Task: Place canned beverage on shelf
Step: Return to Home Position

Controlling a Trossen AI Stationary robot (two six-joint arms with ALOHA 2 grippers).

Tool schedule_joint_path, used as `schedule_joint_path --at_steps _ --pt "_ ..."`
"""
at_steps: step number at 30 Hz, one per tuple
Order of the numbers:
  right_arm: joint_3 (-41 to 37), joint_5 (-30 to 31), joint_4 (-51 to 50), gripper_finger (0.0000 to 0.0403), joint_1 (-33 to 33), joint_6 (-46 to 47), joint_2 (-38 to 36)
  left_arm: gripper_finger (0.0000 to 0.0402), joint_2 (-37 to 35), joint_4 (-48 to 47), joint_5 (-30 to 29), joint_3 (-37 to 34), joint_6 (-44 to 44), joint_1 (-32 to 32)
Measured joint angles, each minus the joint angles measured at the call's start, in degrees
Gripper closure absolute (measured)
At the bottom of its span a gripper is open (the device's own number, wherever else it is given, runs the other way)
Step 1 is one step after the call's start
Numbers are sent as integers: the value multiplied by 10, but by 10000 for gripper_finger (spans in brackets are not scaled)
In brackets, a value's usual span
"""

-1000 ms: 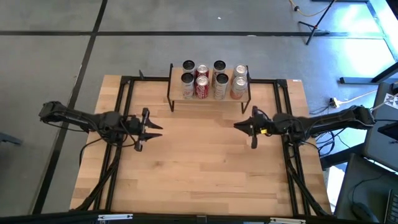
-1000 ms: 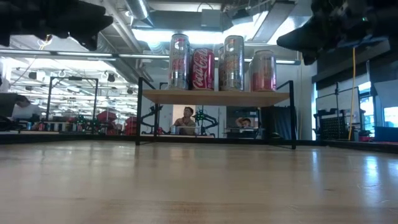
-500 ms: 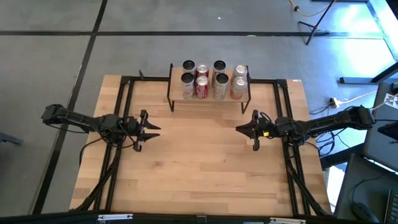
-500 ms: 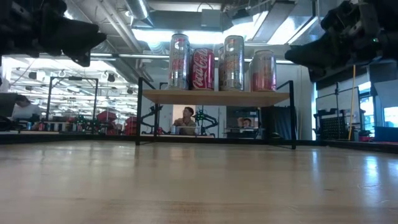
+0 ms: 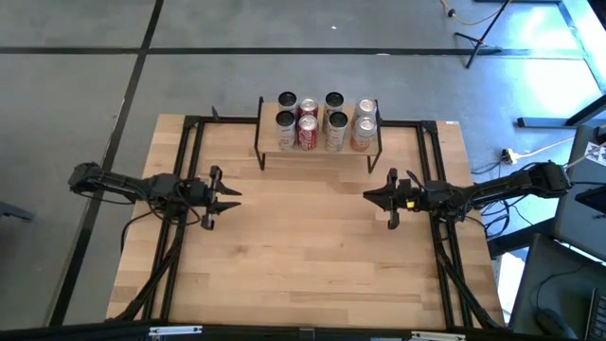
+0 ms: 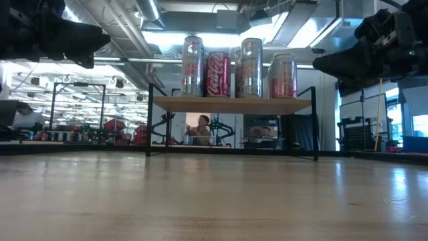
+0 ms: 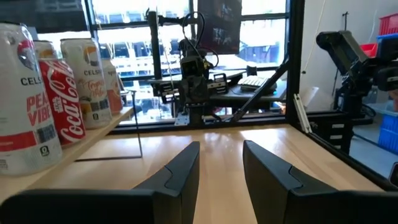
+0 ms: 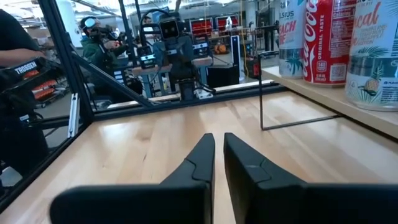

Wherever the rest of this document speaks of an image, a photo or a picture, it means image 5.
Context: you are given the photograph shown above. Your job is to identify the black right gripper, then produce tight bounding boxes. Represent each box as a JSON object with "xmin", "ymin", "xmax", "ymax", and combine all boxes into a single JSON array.
[{"xmin": 363, "ymin": 168, "xmax": 430, "ymax": 231}]

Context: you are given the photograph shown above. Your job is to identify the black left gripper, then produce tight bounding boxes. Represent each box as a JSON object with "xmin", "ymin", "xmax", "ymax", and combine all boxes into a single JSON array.
[{"xmin": 165, "ymin": 165, "xmax": 243, "ymax": 231}]

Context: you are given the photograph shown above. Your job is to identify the pink and white beverage can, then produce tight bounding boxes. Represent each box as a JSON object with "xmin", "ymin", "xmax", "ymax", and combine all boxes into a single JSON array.
[
  {"xmin": 354, "ymin": 97, "xmax": 379, "ymax": 119},
  {"xmin": 349, "ymin": 115, "xmax": 379, "ymax": 153}
]

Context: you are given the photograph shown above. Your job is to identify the white Celsius tropical vibe can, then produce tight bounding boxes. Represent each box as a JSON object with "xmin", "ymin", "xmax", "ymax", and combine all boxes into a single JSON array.
[
  {"xmin": 323, "ymin": 91, "xmax": 346, "ymax": 119},
  {"xmin": 325, "ymin": 111, "xmax": 349, "ymax": 153}
]

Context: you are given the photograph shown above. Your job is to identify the red Coca-Cola can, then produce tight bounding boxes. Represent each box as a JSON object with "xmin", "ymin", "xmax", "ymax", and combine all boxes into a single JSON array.
[
  {"xmin": 295, "ymin": 115, "xmax": 320, "ymax": 152},
  {"xmin": 296, "ymin": 97, "xmax": 320, "ymax": 119}
]

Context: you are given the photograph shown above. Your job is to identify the black desk foot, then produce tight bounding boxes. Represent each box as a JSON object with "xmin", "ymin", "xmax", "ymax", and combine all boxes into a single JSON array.
[{"xmin": 515, "ymin": 93, "xmax": 606, "ymax": 130}]

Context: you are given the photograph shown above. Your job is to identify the black tripod stand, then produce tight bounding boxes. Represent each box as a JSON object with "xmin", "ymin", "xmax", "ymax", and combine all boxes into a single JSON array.
[{"xmin": 453, "ymin": 0, "xmax": 515, "ymax": 70}]

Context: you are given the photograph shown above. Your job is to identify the grey desk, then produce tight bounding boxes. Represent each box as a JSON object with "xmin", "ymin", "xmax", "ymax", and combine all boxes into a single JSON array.
[
  {"xmin": 508, "ymin": 233, "xmax": 606, "ymax": 341},
  {"xmin": 551, "ymin": 123, "xmax": 606, "ymax": 264}
]

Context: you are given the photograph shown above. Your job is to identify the black computer mouse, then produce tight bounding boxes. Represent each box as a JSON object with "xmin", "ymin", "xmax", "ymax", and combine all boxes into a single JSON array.
[{"xmin": 534, "ymin": 307, "xmax": 577, "ymax": 340}]

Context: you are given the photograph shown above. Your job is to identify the black desk device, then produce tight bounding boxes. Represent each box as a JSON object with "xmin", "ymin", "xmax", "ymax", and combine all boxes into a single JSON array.
[{"xmin": 573, "ymin": 185, "xmax": 606, "ymax": 214}]

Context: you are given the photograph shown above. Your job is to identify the grey chair base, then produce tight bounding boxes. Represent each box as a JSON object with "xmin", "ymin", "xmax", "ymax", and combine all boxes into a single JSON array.
[{"xmin": 0, "ymin": 201, "xmax": 37, "ymax": 224}]

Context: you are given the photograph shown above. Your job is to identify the printed marker paper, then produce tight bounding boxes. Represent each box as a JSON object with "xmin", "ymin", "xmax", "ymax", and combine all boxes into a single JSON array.
[{"xmin": 582, "ymin": 140, "xmax": 606, "ymax": 167}]

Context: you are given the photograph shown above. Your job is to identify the black keyboard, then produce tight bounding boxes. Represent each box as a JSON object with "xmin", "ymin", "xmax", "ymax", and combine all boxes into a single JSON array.
[{"xmin": 584, "ymin": 286, "xmax": 606, "ymax": 341}]

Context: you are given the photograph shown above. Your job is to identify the wooden shelf black metal frame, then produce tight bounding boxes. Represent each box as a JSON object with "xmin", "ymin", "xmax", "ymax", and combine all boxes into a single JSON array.
[{"xmin": 254, "ymin": 96, "xmax": 383, "ymax": 174}]

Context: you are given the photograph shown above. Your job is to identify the black aluminium table frame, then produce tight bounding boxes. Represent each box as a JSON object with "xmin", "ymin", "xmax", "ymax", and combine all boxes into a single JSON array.
[{"xmin": 106, "ymin": 113, "xmax": 506, "ymax": 332}]

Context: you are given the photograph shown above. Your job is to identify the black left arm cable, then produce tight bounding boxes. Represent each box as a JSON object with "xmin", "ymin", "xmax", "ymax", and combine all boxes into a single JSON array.
[{"xmin": 119, "ymin": 187, "xmax": 205, "ymax": 255}]

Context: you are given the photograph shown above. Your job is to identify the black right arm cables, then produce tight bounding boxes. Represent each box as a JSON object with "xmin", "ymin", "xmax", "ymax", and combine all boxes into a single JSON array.
[{"xmin": 466, "ymin": 160, "xmax": 539, "ymax": 241}]

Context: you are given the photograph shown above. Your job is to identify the silver metal bracket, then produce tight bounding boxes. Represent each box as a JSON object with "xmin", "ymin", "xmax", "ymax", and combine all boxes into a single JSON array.
[
  {"xmin": 409, "ymin": 330, "xmax": 468, "ymax": 341},
  {"xmin": 148, "ymin": 325, "xmax": 204, "ymax": 337}
]

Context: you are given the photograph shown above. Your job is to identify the white power cord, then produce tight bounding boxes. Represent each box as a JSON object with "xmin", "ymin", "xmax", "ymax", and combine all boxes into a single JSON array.
[{"xmin": 514, "ymin": 135, "xmax": 577, "ymax": 161}]

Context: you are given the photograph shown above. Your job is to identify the yellow extension cable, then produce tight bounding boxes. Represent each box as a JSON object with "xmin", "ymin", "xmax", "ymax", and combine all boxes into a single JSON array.
[{"xmin": 438, "ymin": 0, "xmax": 504, "ymax": 27}]

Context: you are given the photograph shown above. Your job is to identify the black camera mount crossbar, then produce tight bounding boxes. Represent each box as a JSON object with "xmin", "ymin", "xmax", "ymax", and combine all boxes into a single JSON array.
[{"xmin": 0, "ymin": 321, "xmax": 606, "ymax": 341}]

